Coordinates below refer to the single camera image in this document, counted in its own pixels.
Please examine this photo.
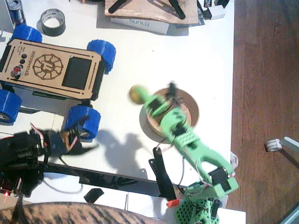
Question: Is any black flat rail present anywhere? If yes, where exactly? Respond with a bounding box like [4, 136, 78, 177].
[42, 162, 169, 197]

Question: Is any black tape roll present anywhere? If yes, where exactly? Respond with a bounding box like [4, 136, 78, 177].
[40, 8, 67, 37]

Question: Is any black stand leg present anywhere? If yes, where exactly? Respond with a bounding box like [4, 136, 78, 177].
[168, 0, 186, 20]
[108, 0, 132, 14]

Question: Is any white cardboard box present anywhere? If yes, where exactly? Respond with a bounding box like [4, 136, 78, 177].
[109, 16, 170, 36]

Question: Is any brown paper bowl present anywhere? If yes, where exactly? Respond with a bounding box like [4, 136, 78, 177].
[146, 87, 200, 139]

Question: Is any blue drink can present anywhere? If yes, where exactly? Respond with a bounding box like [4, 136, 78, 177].
[7, 0, 27, 26]

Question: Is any black cable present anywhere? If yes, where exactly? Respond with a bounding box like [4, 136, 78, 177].
[44, 156, 83, 195]

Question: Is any black plastic piece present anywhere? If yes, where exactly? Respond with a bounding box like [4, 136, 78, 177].
[83, 187, 105, 204]

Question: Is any white paper sheet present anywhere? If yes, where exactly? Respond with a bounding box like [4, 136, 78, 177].
[20, 111, 57, 131]

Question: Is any blue rover wheel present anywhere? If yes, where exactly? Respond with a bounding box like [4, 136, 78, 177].
[0, 89, 23, 126]
[64, 105, 102, 143]
[86, 39, 117, 76]
[11, 24, 43, 44]

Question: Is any black plastic bracket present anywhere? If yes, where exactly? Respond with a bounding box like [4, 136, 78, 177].
[214, 0, 231, 9]

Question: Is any white red plastic bag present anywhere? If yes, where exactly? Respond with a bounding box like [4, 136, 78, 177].
[230, 151, 240, 178]

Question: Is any yellow lemon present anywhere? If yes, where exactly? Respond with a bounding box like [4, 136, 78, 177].
[129, 84, 147, 105]

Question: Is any grey chair leg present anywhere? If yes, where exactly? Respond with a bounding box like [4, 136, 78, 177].
[280, 136, 299, 170]

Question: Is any striped brown fabric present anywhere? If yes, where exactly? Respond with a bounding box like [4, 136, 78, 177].
[0, 201, 169, 224]

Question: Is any wooden rover chassis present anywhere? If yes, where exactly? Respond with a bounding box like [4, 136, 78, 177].
[0, 38, 105, 103]

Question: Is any small white box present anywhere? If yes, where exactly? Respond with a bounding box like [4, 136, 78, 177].
[205, 4, 227, 21]

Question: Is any brown wooden board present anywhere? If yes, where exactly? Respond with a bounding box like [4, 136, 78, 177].
[104, 0, 199, 25]

